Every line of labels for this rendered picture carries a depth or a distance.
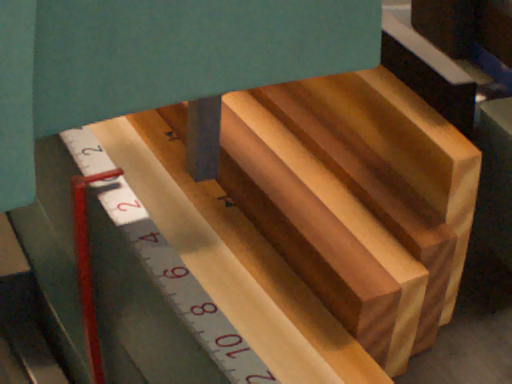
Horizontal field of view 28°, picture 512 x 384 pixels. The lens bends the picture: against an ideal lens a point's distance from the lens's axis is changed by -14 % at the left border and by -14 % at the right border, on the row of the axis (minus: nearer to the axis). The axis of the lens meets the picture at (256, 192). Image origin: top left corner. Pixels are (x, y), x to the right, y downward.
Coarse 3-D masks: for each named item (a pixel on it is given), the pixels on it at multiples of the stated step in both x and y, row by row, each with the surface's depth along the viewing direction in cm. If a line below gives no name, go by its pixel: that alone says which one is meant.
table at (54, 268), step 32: (32, 224) 51; (32, 256) 53; (64, 256) 46; (480, 256) 47; (64, 288) 48; (480, 288) 45; (64, 320) 50; (480, 320) 43; (448, 352) 41; (480, 352) 41
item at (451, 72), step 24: (384, 24) 44; (384, 48) 43; (408, 48) 42; (432, 48) 42; (408, 72) 42; (432, 72) 41; (456, 72) 40; (432, 96) 41; (456, 96) 40; (480, 96) 46; (504, 96) 47; (456, 120) 40
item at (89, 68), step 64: (64, 0) 31; (128, 0) 32; (192, 0) 34; (256, 0) 35; (320, 0) 36; (64, 64) 33; (128, 64) 34; (192, 64) 35; (256, 64) 36; (320, 64) 37; (64, 128) 34
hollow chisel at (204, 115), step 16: (192, 112) 40; (208, 112) 40; (192, 128) 41; (208, 128) 40; (192, 144) 41; (208, 144) 41; (192, 160) 41; (208, 160) 41; (192, 176) 41; (208, 176) 41
